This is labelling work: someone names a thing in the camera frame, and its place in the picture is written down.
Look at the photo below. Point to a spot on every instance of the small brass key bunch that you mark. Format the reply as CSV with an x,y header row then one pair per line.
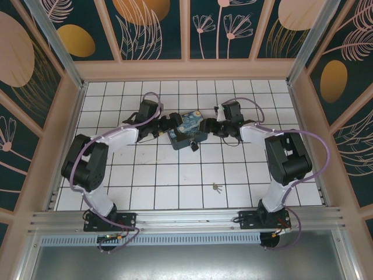
x,y
216,187

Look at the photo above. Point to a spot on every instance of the grey metal sheet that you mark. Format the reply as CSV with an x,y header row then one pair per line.
x,y
186,262

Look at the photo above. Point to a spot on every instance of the aluminium mounting rail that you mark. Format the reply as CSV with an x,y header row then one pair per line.
x,y
186,218

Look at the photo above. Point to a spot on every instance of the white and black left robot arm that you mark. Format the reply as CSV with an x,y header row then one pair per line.
x,y
90,163

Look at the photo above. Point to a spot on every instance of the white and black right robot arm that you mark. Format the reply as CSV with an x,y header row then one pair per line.
x,y
288,160

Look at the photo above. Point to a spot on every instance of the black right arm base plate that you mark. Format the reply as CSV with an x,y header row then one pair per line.
x,y
247,219

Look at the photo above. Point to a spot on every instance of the aluminium frame post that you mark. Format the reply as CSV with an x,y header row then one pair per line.
x,y
61,49
313,43

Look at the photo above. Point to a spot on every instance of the blue starry night print box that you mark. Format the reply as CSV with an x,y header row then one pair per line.
x,y
190,125

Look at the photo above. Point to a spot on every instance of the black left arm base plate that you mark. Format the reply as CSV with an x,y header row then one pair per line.
x,y
128,221

